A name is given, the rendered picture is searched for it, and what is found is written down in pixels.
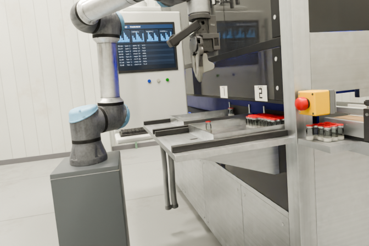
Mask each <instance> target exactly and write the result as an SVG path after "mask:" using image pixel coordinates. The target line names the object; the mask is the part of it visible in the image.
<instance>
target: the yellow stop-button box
mask: <svg viewBox="0 0 369 246"><path fill-rule="evenodd" d="M298 97H305V98H306V99H307V101H308V108H307V109H306V110H303V111H299V114H302V115H310V116H321V115H328V114H335V92H334V90H306V91H299V92H298Z"/></svg>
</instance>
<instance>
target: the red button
mask: <svg viewBox="0 0 369 246"><path fill-rule="evenodd" d="M294 104H295V107H296V109H297V110H299V111H303V110H306V109H307V108H308V100H307V99H306V98H305V97H299V98H297V99H296V100H295V103H294Z"/></svg>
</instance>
